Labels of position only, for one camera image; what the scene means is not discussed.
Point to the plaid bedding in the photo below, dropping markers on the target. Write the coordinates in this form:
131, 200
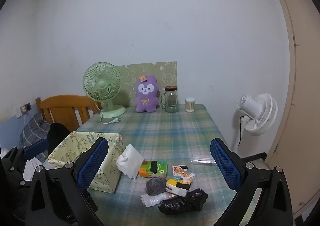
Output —
35, 126

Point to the clear plastic bags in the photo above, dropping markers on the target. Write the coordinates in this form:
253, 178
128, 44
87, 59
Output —
202, 161

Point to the glass jar mug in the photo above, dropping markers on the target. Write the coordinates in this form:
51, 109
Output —
172, 101

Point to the white plastic bag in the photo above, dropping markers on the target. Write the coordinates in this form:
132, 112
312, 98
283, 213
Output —
150, 199

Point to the yellow cartoon storage box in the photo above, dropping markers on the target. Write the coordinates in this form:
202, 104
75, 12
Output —
106, 181

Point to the purple plush toy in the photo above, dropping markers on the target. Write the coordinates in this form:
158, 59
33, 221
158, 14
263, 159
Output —
146, 91

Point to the green printed backing board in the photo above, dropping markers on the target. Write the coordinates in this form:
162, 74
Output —
130, 71

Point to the white tissue pack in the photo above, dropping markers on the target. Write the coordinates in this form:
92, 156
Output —
130, 161

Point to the green orange tissue pack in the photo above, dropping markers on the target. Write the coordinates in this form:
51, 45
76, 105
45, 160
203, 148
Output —
161, 169

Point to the black garment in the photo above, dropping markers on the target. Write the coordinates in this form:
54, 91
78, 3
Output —
58, 136

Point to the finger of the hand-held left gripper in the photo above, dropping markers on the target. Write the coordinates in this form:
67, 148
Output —
36, 149
91, 203

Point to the blue bed sheet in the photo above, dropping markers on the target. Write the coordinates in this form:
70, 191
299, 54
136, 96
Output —
10, 133

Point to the cotton swab container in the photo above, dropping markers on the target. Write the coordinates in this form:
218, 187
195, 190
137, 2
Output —
190, 105

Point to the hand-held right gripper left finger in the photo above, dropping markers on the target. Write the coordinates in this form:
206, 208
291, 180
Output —
92, 163

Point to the grey knitted cloth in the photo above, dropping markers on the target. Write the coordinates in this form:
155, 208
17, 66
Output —
155, 186

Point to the green desk fan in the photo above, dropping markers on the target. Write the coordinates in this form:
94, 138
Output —
101, 83

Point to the black plastic bag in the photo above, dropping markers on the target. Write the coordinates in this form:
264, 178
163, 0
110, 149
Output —
185, 201

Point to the wall socket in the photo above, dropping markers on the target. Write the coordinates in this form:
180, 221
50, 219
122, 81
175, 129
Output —
26, 107

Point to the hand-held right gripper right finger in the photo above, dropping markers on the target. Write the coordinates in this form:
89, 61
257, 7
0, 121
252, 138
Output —
225, 166

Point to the white standing fan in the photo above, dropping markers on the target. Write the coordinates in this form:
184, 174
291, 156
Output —
260, 116

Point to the beige door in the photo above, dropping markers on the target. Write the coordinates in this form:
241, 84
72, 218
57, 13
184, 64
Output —
300, 91

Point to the pink tissue pack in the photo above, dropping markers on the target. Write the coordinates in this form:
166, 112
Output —
185, 174

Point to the yellow cartoon tissue pack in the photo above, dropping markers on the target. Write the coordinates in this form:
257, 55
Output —
176, 188

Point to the white garment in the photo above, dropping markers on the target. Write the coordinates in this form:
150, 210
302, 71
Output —
33, 168

